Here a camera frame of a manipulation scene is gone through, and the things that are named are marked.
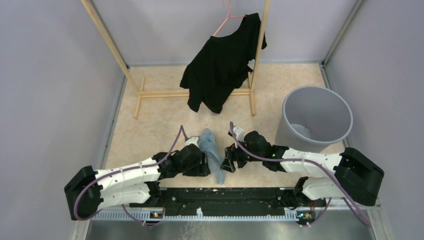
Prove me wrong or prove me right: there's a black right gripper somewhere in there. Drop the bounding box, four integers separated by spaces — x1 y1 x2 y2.
220 137 264 173

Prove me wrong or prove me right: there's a light blue trash bag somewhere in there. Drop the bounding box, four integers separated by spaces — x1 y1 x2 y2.
199 128 225 185

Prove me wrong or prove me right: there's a grey plastic trash bin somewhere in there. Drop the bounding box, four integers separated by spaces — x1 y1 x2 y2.
275 85 353 153

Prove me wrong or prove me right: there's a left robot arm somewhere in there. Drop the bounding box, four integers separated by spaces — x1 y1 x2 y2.
64 143 211 221

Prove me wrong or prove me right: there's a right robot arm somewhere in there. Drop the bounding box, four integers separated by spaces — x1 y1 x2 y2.
221 127 385 207

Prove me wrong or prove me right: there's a wooden clothes rack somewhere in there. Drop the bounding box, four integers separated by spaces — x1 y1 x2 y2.
81 0 271 119

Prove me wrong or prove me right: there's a black t-shirt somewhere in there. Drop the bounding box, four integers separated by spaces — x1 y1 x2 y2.
179 13 262 114

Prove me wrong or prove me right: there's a pink clothes hanger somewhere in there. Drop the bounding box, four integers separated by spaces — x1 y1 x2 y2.
212 0 245 37

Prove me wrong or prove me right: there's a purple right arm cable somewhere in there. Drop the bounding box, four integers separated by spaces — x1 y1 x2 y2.
229 121 373 229

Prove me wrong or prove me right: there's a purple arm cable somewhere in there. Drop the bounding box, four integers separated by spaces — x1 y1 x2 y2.
72 124 190 227
229 121 373 229

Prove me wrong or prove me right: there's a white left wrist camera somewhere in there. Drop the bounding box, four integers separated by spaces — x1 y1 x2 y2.
184 136 200 148

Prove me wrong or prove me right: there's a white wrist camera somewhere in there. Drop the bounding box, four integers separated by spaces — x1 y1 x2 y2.
184 136 200 148
228 126 245 143

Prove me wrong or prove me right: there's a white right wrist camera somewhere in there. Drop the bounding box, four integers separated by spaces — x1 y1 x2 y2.
228 126 245 143

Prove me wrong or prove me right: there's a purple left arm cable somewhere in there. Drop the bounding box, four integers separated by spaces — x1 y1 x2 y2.
72 124 190 227

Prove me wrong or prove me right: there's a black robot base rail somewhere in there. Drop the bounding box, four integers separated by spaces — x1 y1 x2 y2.
129 187 327 217

